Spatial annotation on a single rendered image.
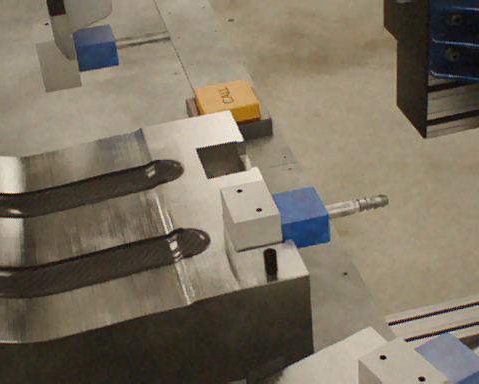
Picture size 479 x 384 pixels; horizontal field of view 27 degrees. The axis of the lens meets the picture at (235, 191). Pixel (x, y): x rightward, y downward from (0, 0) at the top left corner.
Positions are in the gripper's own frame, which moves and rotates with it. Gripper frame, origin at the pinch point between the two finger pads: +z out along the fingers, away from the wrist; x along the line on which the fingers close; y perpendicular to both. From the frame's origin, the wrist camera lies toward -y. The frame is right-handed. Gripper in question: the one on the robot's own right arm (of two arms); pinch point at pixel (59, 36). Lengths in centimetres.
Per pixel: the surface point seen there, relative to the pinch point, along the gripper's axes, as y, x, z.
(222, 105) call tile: 15.4, 0.3, 11.3
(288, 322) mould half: 12.4, -36.2, 10.2
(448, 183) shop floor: 83, 90, 95
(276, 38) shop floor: 66, 183, 96
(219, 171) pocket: 11.6, -16.2, 8.7
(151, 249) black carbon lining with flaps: 3.6, -28.2, 6.6
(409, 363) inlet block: 18, -46, 7
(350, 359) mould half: 15.3, -42.1, 9.4
